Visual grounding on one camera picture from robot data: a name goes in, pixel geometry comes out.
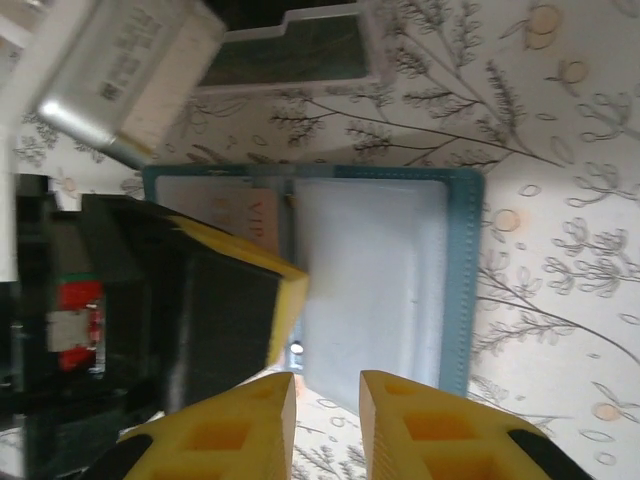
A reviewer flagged pale card with red VIP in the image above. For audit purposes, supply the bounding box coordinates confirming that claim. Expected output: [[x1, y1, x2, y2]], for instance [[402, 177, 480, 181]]
[[209, 187, 281, 251]]

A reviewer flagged blue leather card holder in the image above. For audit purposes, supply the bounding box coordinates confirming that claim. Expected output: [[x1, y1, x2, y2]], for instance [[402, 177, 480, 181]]
[[142, 163, 486, 416]]

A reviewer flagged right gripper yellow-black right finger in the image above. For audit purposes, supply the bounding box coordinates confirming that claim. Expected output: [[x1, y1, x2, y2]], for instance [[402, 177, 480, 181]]
[[359, 369, 594, 480]]

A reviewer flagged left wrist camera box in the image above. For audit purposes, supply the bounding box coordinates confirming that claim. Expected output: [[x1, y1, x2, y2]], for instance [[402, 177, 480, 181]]
[[0, 0, 227, 169]]

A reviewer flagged clear acrylic card tray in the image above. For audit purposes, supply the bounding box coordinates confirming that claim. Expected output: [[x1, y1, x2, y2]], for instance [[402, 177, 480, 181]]
[[197, 0, 401, 95]]

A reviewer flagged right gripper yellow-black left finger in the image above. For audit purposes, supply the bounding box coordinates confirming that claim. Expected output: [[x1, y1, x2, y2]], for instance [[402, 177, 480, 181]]
[[115, 371, 298, 480]]

